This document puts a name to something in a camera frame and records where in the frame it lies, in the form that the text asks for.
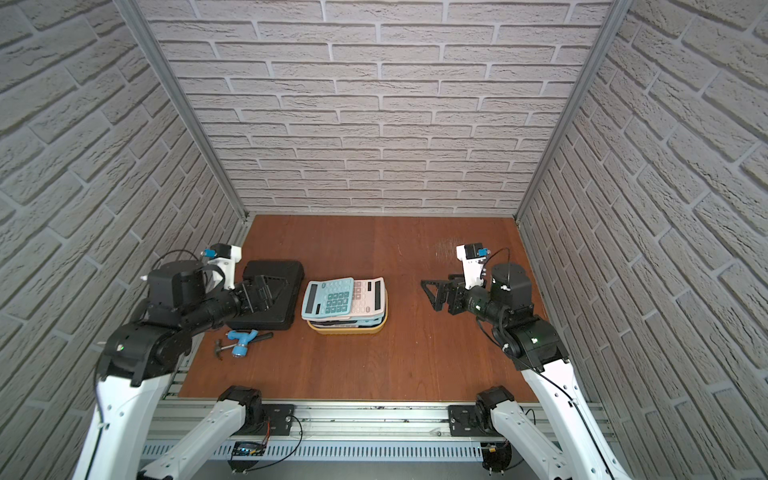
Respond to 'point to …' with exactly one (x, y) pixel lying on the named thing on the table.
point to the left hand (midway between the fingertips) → (270, 277)
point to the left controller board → (246, 448)
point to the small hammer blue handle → (241, 347)
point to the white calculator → (369, 298)
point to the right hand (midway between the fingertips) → (441, 279)
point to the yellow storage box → (365, 330)
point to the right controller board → (496, 456)
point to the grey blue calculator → (368, 321)
